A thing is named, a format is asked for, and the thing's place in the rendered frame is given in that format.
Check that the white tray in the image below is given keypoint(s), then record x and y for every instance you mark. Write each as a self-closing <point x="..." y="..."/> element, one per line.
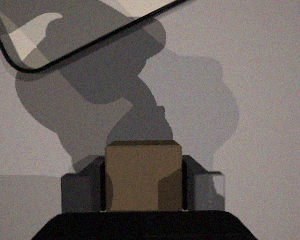
<point x="38" y="35"/>

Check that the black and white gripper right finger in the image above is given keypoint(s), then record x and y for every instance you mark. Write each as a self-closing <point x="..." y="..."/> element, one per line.
<point x="202" y="190"/>

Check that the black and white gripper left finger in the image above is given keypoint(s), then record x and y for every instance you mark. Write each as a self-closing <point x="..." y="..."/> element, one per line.
<point x="85" y="191"/>

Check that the brown cube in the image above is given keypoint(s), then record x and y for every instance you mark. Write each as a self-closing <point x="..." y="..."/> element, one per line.
<point x="143" y="175"/>

